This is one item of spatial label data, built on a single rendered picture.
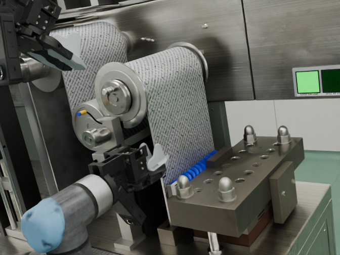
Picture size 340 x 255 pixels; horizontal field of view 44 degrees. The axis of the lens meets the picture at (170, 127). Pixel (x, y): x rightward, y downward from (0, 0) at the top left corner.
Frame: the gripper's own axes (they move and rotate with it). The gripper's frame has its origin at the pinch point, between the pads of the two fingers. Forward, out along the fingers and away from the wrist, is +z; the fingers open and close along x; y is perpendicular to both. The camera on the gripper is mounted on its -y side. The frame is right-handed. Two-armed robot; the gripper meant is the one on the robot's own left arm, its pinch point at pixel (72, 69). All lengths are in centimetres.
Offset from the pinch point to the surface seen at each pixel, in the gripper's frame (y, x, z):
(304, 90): 16, -28, 44
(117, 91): 0.7, -1.1, 11.6
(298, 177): 47, 50, 265
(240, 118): 99, 116, 276
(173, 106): 3.3, -5.7, 25.3
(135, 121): -3.5, -2.8, 17.8
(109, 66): 6.0, 1.6, 9.8
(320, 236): -15, -31, 62
